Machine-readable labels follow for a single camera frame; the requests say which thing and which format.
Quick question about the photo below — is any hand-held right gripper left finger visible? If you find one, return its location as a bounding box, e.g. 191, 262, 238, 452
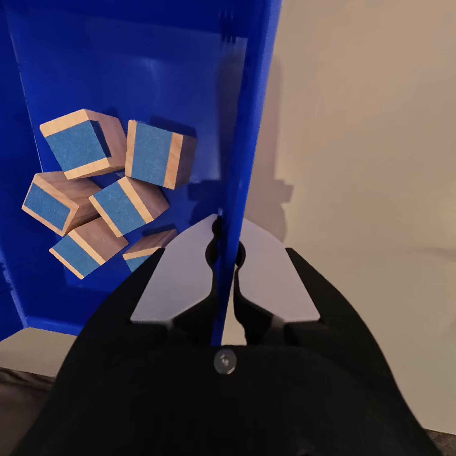
129, 214, 223, 333

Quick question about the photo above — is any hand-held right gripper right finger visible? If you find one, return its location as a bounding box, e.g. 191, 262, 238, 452
233, 217, 321, 331

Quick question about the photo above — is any group of wooden cubes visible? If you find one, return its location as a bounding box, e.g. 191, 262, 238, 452
21, 108, 199, 280

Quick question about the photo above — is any blue plastic bin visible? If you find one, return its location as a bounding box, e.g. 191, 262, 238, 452
0, 0, 284, 347

